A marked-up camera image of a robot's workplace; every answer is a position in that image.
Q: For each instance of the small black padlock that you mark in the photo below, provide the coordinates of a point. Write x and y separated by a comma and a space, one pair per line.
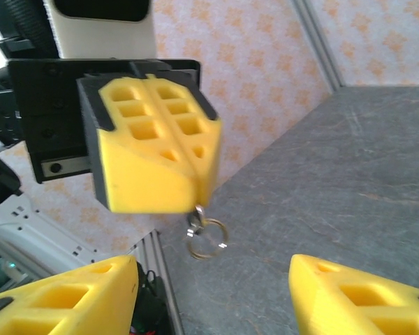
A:
199, 212

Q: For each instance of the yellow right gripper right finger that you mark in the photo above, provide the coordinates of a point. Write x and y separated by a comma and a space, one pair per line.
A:
321, 296

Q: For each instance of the small silver key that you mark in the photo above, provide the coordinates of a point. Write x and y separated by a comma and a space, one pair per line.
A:
192, 228

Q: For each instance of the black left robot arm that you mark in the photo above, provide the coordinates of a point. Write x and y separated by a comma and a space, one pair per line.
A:
0, 111

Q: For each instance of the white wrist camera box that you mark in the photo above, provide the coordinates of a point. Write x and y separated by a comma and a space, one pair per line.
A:
104, 38

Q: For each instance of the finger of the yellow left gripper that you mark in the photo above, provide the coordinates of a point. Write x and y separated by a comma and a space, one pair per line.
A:
139, 185
207, 157

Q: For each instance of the white perforated metal panel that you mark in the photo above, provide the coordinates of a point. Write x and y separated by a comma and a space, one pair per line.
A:
56, 237

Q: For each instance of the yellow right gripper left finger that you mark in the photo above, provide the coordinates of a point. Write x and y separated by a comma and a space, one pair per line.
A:
73, 307

